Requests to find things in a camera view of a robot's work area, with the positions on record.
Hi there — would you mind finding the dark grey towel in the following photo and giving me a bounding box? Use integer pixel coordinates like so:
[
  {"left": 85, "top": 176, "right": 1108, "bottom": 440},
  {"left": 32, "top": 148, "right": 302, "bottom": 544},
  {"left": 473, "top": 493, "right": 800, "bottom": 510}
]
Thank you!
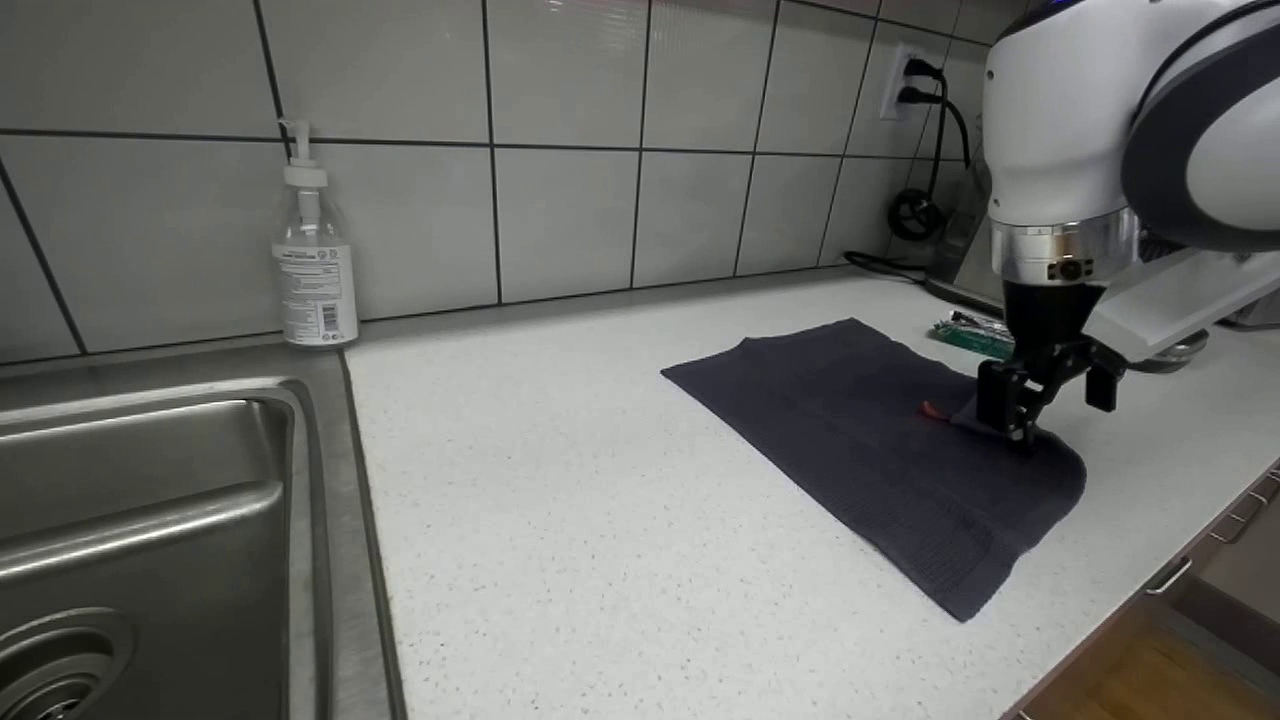
[{"left": 663, "top": 320, "right": 1087, "bottom": 619}]

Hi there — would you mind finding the white wall outlet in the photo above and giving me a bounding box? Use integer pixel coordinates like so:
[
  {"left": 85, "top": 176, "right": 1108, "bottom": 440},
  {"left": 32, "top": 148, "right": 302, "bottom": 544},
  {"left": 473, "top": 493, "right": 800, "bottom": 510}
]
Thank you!
[{"left": 879, "top": 44, "right": 947, "bottom": 120}]

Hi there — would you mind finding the silver drawer handle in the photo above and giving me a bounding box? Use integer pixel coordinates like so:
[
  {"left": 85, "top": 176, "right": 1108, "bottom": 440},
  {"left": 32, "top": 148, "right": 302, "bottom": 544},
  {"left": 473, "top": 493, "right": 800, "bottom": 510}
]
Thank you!
[{"left": 1143, "top": 557, "right": 1196, "bottom": 594}]

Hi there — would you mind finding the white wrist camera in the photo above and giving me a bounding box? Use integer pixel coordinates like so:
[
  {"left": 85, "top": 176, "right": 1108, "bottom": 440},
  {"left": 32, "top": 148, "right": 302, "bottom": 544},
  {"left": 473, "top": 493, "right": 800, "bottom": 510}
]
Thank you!
[{"left": 1085, "top": 252, "right": 1280, "bottom": 364}]

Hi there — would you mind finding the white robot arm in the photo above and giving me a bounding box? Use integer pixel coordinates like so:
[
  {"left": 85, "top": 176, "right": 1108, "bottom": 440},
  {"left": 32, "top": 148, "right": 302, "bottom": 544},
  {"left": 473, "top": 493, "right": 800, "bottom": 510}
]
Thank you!
[{"left": 975, "top": 0, "right": 1280, "bottom": 443}]

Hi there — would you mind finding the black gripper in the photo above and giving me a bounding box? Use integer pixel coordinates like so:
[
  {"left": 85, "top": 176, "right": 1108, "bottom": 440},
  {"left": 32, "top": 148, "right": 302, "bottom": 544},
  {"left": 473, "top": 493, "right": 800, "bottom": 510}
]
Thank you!
[{"left": 975, "top": 282, "right": 1130, "bottom": 443}]

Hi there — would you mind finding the stainless steel sink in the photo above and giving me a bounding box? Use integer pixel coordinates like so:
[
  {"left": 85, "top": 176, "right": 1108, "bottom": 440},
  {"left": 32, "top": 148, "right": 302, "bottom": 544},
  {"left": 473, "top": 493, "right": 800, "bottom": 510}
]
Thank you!
[{"left": 0, "top": 349, "right": 409, "bottom": 720}]

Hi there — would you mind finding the green snack packet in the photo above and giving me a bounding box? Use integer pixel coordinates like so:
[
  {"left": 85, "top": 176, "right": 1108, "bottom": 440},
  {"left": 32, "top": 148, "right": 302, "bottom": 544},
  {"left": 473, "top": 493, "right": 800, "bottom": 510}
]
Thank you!
[{"left": 928, "top": 320, "right": 1012, "bottom": 360}]

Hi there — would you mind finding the clear soap pump bottle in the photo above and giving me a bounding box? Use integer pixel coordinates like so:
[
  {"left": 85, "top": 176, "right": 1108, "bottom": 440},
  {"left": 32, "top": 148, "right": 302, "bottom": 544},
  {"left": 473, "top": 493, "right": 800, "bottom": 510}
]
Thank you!
[{"left": 271, "top": 120, "right": 361, "bottom": 349}]

